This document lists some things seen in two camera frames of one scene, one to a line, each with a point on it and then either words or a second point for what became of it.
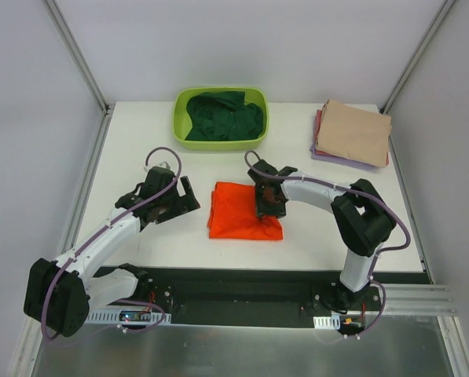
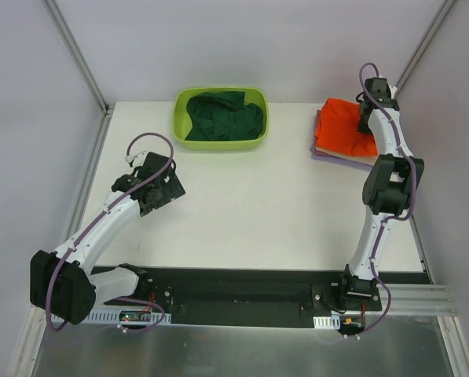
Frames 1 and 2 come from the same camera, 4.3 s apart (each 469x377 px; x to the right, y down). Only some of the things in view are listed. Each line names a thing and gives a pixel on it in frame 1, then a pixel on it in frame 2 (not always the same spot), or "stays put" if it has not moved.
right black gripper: x=268 y=210 -> x=364 y=122
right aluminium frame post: x=416 y=56 stays put
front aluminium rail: x=418 y=299 stays put
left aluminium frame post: x=78 y=56 stays put
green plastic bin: x=182 y=123 stays put
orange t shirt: x=232 y=214 -> x=337 y=129
